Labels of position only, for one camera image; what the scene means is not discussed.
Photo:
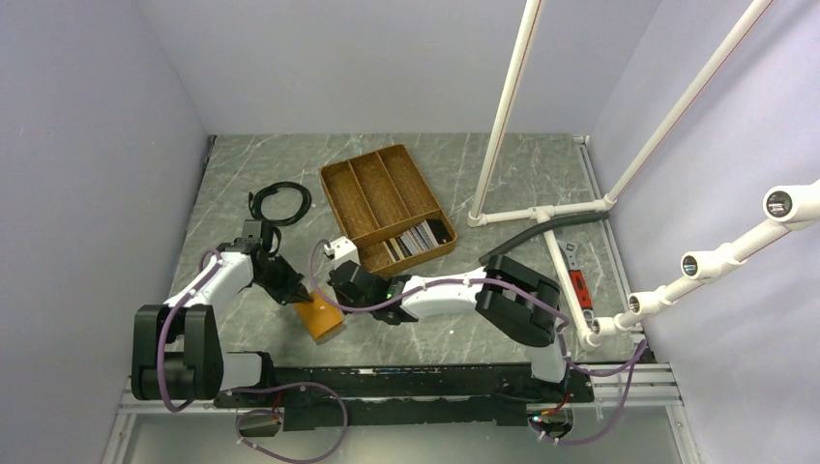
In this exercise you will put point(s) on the brown woven divider tray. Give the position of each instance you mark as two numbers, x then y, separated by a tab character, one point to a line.
378	196

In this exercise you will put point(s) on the red adjustable wrench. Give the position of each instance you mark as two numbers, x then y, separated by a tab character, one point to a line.
580	287

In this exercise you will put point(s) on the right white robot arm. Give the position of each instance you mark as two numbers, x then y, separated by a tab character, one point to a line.
521	303

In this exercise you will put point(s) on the white pvc pipe frame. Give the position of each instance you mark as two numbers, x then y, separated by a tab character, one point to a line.
787	208

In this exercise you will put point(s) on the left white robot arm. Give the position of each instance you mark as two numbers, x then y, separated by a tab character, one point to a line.
176	353

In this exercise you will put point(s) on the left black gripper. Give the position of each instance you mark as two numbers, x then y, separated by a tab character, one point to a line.
292	283

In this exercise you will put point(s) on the black foam tube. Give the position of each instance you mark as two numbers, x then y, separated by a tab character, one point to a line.
540	228

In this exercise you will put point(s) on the orange leather card holder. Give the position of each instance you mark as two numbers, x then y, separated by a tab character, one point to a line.
321	319

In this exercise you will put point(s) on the stack of credit cards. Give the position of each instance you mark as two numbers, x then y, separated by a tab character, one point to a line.
418	239

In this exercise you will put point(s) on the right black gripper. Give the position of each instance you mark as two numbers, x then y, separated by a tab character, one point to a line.
341	299

